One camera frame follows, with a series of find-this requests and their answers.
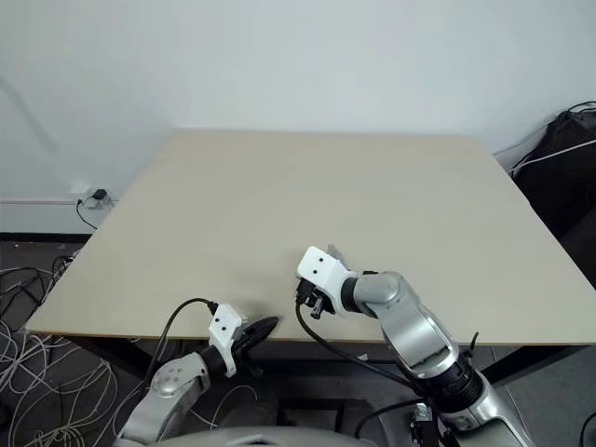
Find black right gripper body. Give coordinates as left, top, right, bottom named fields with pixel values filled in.
left=296, top=278, right=337, bottom=321

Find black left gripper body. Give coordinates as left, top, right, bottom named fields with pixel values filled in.
left=230, top=325, right=264, bottom=377

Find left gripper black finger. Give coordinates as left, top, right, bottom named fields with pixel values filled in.
left=245, top=320, right=281, bottom=349
left=246, top=316, right=282, bottom=337

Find silver motor lid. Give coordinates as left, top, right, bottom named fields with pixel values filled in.
left=325, top=241, right=351, bottom=272

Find dark rounded block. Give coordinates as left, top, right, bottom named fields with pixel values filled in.
left=218, top=400, right=280, bottom=432
left=344, top=398, right=387, bottom=434

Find dark rectangular block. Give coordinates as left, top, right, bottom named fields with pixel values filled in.
left=278, top=398, right=345, bottom=426

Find silver robot torso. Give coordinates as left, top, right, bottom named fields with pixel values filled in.
left=157, top=427, right=373, bottom=447

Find black bag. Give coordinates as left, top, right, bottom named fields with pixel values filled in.
left=510, top=107, right=596, bottom=280

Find black metal table frame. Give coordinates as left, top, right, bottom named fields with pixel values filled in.
left=69, top=338, right=596, bottom=411

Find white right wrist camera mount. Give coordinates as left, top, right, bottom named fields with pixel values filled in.
left=295, top=246, right=356, bottom=318

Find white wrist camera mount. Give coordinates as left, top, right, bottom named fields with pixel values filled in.
left=208, top=305, right=248, bottom=377
left=295, top=246, right=356, bottom=318

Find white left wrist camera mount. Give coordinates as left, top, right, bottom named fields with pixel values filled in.
left=208, top=305, right=248, bottom=377

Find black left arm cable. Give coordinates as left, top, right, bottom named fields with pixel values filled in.
left=151, top=297, right=221, bottom=378

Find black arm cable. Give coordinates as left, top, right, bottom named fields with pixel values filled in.
left=295, top=297, right=439, bottom=441
left=151, top=297, right=221, bottom=378

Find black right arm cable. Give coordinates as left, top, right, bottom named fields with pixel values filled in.
left=295, top=297, right=439, bottom=441

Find white floor cable tangle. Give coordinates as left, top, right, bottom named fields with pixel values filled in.
left=0, top=251, right=260, bottom=447

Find black floor cable bundle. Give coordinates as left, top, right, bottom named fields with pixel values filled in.
left=0, top=255, right=78, bottom=308

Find black adapter cord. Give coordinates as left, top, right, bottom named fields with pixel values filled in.
left=75, top=197, right=99, bottom=230

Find white cable over bag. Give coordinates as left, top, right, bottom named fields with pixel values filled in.
left=510, top=138, right=596, bottom=173

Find black floor cable loop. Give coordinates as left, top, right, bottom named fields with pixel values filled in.
left=579, top=404, right=596, bottom=447

